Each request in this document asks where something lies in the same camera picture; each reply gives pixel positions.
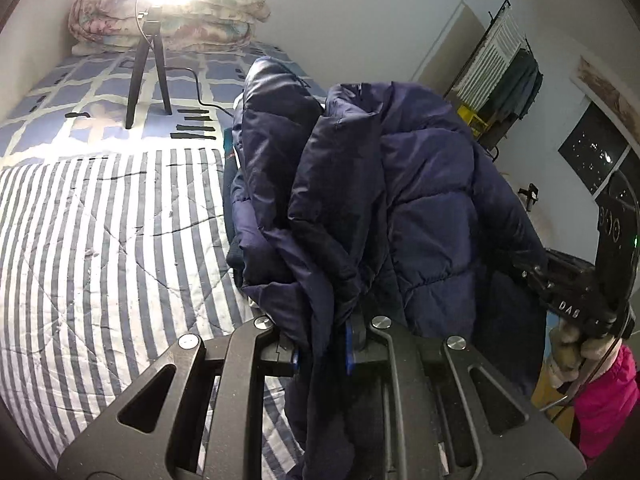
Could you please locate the striped blue white bedsheet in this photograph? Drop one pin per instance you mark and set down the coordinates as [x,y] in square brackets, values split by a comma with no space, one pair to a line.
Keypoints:
[106,261]

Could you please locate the clothes drying rack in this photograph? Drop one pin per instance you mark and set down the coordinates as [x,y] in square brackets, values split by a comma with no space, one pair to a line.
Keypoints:
[488,61]

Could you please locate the dark teal garment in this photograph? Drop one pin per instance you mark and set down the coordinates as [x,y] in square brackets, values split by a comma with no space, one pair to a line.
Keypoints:
[229,153]

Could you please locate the navy blue puffer jacket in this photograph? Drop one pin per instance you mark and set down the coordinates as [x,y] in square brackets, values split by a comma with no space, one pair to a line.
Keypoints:
[377,201]

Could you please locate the pink right sleeve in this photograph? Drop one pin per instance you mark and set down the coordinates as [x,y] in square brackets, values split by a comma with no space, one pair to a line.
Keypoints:
[602,408]

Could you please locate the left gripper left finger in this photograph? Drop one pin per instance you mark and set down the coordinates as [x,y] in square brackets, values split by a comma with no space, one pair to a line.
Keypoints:
[279,357]

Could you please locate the yellow box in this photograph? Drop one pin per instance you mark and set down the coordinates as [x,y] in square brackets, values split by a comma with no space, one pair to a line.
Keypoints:
[475,123]

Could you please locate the blue checkered blanket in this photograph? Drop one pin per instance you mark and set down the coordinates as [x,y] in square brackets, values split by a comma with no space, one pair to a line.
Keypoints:
[80,106]

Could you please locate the folded floral quilt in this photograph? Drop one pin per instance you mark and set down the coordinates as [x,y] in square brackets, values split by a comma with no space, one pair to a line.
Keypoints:
[199,26]

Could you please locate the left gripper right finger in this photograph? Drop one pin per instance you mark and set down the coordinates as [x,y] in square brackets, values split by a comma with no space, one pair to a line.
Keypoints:
[356,342]

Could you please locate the dark hanging clothes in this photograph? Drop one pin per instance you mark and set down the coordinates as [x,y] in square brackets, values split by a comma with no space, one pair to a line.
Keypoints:
[514,94]

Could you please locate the dark window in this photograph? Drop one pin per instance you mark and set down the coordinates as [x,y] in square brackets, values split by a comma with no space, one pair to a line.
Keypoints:
[595,148]

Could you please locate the right gloved hand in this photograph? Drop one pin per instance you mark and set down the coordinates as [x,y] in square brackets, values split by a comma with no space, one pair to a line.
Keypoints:
[573,356]

